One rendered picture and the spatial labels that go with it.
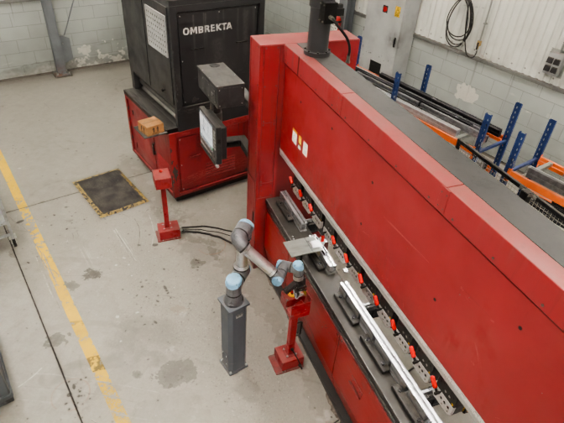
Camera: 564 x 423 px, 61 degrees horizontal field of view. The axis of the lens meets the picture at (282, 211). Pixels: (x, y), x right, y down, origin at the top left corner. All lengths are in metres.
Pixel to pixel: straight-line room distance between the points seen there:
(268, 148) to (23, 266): 2.77
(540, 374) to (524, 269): 0.42
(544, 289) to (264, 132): 2.71
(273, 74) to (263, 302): 2.13
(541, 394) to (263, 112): 2.81
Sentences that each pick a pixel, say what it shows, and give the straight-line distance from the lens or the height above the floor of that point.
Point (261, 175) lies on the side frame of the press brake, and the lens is 4.31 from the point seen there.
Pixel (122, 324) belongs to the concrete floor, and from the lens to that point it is 4.64.
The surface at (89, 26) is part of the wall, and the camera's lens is 9.90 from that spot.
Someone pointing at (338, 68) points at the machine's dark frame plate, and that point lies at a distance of 3.46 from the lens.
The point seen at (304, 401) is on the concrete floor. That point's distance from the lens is 4.09.
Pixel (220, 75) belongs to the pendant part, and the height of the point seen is 1.95.
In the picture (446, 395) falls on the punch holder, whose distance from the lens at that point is 2.78.
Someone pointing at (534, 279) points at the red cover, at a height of 2.25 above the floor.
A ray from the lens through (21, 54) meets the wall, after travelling 9.77.
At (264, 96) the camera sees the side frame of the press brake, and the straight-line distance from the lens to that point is 3.95.
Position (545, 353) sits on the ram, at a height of 2.00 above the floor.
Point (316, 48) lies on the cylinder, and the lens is 3.61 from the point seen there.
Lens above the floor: 3.47
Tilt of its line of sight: 37 degrees down
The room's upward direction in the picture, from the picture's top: 4 degrees clockwise
